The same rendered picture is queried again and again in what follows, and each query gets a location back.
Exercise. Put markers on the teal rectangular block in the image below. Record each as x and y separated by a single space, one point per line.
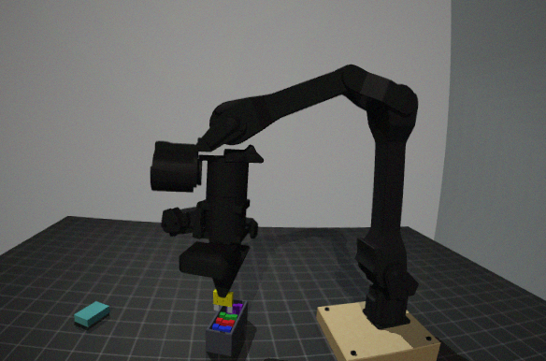
91 314

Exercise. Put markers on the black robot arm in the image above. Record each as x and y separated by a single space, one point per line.
391 110

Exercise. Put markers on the green fuse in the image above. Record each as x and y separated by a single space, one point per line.
227 316

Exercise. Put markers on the yellow blade fuse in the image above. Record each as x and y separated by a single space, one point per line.
228 301

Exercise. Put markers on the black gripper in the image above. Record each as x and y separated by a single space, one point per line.
226 227

